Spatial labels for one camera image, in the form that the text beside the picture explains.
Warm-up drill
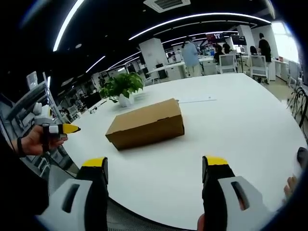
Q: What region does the green potted plant white pot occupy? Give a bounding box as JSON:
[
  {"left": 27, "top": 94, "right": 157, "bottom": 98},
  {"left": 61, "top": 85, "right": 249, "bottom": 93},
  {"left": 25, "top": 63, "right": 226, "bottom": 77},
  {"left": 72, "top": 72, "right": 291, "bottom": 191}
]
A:
[{"left": 98, "top": 71, "right": 145, "bottom": 108}]

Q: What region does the person's right hand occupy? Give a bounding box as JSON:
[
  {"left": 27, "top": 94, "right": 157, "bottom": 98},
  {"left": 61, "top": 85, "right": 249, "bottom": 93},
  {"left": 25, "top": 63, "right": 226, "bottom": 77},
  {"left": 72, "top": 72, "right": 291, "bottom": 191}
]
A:
[{"left": 197, "top": 213, "right": 205, "bottom": 231}]

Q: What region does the black wristband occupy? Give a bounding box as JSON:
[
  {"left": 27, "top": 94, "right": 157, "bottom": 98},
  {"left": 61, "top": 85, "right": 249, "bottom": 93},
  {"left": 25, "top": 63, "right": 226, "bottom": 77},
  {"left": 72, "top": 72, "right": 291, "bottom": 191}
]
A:
[{"left": 16, "top": 136, "right": 26, "bottom": 158}]

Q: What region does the brown cardboard shoe box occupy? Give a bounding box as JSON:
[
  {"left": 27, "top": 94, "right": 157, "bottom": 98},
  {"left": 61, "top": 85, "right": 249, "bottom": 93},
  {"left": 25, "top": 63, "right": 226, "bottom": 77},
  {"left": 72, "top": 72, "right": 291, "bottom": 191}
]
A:
[{"left": 105, "top": 98, "right": 186, "bottom": 151}]

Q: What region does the grey metal shelf rack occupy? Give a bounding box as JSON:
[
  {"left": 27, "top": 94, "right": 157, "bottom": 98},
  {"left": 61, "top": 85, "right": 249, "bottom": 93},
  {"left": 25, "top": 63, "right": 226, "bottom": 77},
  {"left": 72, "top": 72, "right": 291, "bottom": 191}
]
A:
[{"left": 4, "top": 71, "right": 70, "bottom": 126}]

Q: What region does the white mesh office chair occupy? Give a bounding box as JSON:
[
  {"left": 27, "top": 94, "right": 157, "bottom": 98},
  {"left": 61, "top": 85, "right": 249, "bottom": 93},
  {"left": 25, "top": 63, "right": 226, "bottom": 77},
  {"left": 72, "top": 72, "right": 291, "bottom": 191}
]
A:
[
  {"left": 249, "top": 55, "right": 269, "bottom": 81},
  {"left": 218, "top": 53, "right": 239, "bottom": 74}
]

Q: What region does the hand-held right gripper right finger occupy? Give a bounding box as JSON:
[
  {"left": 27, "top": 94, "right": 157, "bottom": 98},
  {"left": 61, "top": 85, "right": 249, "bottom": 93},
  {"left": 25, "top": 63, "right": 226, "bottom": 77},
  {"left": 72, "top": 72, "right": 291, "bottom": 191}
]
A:
[{"left": 201, "top": 155, "right": 278, "bottom": 231}]

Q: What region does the person's left hand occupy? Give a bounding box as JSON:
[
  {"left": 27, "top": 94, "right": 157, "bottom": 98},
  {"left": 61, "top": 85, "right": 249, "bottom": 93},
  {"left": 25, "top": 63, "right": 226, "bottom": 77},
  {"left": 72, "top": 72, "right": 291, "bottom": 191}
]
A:
[{"left": 18, "top": 125, "right": 66, "bottom": 157}]

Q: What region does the long curved ceiling light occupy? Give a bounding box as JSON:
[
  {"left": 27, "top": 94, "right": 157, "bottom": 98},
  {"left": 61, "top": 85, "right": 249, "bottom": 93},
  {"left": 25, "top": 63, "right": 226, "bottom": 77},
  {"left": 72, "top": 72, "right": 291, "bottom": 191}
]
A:
[
  {"left": 52, "top": 0, "right": 86, "bottom": 52},
  {"left": 128, "top": 13, "right": 272, "bottom": 41}
]

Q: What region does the black wire chair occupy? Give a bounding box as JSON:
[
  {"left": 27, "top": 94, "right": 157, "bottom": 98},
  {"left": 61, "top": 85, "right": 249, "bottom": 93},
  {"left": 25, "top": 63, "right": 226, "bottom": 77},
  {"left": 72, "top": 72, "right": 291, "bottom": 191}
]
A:
[{"left": 287, "top": 85, "right": 308, "bottom": 128}]

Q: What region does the white office desk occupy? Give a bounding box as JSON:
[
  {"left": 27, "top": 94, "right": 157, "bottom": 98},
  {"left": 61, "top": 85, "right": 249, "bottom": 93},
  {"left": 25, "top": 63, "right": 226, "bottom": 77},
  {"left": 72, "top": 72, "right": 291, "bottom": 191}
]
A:
[{"left": 146, "top": 61, "right": 189, "bottom": 81}]

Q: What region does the white paper sheet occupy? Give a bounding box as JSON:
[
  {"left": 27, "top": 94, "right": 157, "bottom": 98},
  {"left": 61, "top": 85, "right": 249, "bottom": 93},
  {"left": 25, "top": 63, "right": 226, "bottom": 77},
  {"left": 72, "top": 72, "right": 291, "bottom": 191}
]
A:
[{"left": 179, "top": 98, "right": 218, "bottom": 103}]

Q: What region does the dark monitor on stand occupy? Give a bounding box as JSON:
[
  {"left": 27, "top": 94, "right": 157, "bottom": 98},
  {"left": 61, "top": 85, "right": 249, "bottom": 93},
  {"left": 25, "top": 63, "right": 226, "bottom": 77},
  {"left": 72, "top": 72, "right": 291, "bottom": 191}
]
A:
[{"left": 230, "top": 35, "right": 246, "bottom": 47}]

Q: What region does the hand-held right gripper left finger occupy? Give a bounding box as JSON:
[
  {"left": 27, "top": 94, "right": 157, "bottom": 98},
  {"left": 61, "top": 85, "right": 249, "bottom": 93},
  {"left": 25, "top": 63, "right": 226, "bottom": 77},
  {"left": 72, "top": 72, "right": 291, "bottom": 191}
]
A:
[{"left": 36, "top": 156, "right": 109, "bottom": 231}]

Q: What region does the ceiling air vent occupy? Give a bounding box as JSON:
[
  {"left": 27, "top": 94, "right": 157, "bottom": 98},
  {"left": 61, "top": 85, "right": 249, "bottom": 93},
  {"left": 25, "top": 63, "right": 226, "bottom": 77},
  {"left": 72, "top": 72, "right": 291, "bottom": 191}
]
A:
[{"left": 143, "top": 0, "right": 191, "bottom": 13}]

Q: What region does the wall screen red picture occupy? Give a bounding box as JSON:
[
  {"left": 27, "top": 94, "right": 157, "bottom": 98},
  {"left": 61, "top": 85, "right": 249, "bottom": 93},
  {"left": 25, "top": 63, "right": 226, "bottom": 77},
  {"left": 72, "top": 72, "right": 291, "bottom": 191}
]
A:
[{"left": 205, "top": 32, "right": 230, "bottom": 46}]

